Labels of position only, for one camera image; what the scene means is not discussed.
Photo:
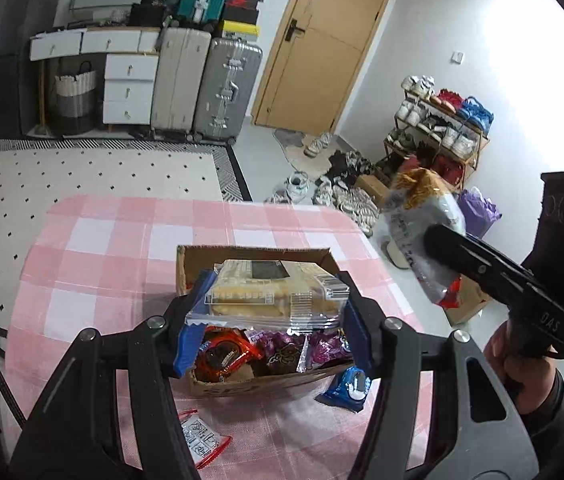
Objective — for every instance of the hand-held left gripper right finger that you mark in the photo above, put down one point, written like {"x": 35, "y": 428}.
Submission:
{"x": 359, "y": 340}

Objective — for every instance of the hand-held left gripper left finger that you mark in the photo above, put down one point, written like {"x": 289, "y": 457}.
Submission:
{"x": 189, "y": 340}

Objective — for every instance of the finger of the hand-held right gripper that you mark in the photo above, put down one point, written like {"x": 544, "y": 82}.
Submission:
{"x": 472, "y": 260}

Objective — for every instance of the red cookie packet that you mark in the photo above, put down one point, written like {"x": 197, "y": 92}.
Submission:
{"x": 224, "y": 355}

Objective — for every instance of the white orange noodle packet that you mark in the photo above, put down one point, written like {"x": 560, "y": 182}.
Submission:
{"x": 422, "y": 210}

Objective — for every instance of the brown cardboard box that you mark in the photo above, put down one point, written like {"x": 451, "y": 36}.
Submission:
{"x": 262, "y": 385}

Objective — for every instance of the clear biscuit packet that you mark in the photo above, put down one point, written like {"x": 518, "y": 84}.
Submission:
{"x": 267, "y": 295}

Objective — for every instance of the person's right forearm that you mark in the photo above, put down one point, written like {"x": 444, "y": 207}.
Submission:
{"x": 557, "y": 410}

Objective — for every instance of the person's right hand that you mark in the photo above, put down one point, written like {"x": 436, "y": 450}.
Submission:
{"x": 527, "y": 380}

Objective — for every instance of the printed cardboard carton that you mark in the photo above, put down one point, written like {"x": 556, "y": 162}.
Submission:
{"x": 469, "y": 305}

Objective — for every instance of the purple gift bag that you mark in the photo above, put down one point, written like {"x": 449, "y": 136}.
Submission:
{"x": 482, "y": 212}

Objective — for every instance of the blue cookie packet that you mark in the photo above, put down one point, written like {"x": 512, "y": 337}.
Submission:
{"x": 349, "y": 390}

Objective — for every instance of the white red-edged snack packet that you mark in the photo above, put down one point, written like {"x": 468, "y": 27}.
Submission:
{"x": 201, "y": 437}

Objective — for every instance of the pink checked tablecloth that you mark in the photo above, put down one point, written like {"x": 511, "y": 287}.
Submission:
{"x": 111, "y": 260}

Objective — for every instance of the small cardboard carton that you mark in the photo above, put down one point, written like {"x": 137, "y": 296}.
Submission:
{"x": 372, "y": 187}

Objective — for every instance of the shoe rack with shoes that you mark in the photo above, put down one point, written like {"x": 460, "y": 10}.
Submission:
{"x": 437, "y": 125}

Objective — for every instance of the pile of floor shoes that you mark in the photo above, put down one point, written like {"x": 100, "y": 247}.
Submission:
{"x": 342, "y": 185}

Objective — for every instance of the white dotted rug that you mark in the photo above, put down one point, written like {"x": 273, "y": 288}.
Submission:
{"x": 86, "y": 170}

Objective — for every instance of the grey door mat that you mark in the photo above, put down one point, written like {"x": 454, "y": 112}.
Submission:
{"x": 289, "y": 147}

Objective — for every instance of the silver suitcase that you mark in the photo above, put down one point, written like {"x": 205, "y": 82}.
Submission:
{"x": 227, "y": 87}

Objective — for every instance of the wooden door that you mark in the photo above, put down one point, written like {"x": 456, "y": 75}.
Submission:
{"x": 327, "y": 45}

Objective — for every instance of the cream suitcase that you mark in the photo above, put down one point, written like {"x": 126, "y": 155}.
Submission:
{"x": 179, "y": 80}

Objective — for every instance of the grey white laundry basket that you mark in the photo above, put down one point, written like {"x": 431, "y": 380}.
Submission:
{"x": 75, "y": 100}

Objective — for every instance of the white drawer desk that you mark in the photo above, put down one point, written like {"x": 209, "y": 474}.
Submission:
{"x": 126, "y": 75}

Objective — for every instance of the yellow black shoe box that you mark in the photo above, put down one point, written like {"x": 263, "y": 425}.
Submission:
{"x": 238, "y": 29}

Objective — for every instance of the dark refrigerator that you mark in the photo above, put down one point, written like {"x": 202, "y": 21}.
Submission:
{"x": 11, "y": 60}

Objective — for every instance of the red black shoe box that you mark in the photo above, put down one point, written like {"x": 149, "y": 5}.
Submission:
{"x": 243, "y": 1}

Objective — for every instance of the white light switch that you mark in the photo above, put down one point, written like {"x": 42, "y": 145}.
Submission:
{"x": 457, "y": 57}

